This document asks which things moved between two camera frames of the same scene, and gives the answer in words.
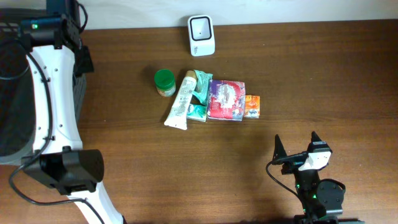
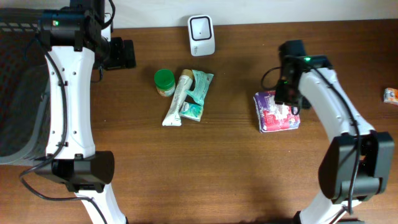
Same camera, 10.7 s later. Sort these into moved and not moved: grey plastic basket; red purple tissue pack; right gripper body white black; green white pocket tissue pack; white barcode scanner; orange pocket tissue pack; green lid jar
Moved: green white pocket tissue pack; red purple tissue pack; orange pocket tissue pack; right gripper body white black
Not moved: white barcode scanner; grey plastic basket; green lid jar
